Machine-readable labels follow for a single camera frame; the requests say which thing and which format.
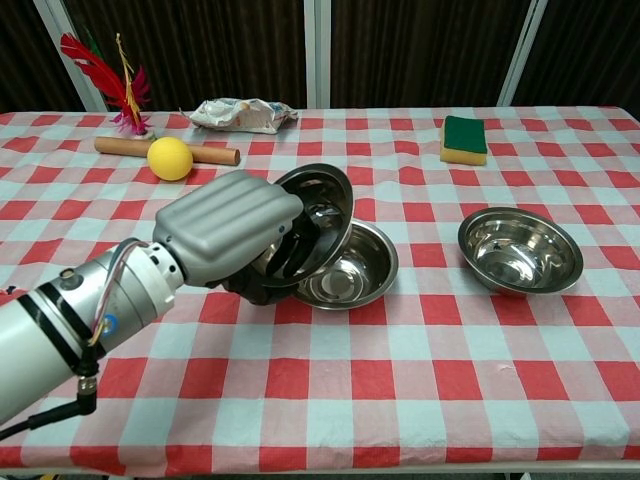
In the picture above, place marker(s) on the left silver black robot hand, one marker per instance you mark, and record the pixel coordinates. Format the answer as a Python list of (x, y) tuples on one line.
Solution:
[(225, 225)]

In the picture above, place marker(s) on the stainless steel bowl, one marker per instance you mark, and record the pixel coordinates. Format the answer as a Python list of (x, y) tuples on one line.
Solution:
[(325, 190), (350, 280), (520, 250)]

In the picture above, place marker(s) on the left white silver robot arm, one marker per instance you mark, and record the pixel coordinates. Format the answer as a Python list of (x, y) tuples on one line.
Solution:
[(60, 330)]

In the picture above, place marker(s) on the yellow ball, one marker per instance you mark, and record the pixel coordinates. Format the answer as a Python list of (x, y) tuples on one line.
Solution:
[(170, 159)]

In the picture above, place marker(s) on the crumpled silver snack packet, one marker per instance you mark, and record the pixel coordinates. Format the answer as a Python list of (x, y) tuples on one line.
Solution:
[(235, 115)]

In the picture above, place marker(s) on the wooden rolling pin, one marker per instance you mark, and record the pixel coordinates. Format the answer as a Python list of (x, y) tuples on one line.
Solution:
[(120, 146)]

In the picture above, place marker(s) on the dark brown curtain panel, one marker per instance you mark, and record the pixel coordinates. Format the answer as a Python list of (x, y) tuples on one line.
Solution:
[(25, 50), (210, 45), (415, 50), (590, 50)]

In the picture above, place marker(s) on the red feather shuttlecock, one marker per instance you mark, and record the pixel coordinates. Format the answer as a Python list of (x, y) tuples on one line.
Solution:
[(107, 80)]

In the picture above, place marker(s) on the red white checkered tablecloth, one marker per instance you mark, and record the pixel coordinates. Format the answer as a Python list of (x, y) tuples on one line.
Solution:
[(350, 375)]

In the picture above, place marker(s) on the green yellow sponge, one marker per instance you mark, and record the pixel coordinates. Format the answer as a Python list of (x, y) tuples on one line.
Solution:
[(464, 137)]

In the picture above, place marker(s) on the white partition post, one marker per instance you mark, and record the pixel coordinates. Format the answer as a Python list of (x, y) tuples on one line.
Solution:
[(75, 55), (317, 50), (522, 50)]

